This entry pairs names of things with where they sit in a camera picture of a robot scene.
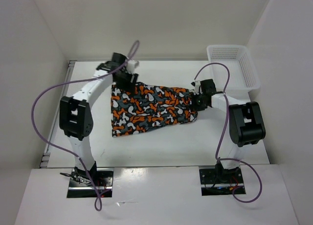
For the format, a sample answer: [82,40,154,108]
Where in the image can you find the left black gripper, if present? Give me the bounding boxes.
[114,69,138,94]

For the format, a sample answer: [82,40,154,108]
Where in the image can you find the orange camouflage shorts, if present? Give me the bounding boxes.
[111,82,198,137]

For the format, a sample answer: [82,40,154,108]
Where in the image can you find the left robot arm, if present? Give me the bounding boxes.
[59,53,139,186]

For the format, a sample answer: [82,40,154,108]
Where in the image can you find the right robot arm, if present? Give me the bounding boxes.
[192,79,266,182]

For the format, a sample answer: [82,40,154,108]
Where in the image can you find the white plastic basket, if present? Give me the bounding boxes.
[206,45,261,92]

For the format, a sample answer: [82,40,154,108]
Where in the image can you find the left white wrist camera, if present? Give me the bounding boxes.
[126,60,139,73]

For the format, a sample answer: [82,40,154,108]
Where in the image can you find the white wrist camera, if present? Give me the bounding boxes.
[191,80,203,94]
[126,60,139,73]

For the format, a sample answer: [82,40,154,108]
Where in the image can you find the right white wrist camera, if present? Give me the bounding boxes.
[191,80,203,94]

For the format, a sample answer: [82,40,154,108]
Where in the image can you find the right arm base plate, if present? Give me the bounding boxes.
[199,166,246,196]

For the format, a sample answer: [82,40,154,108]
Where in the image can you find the aluminium table edge rail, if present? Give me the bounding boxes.
[39,60,76,169]

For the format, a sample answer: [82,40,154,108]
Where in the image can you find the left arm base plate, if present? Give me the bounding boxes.
[66,168,115,199]

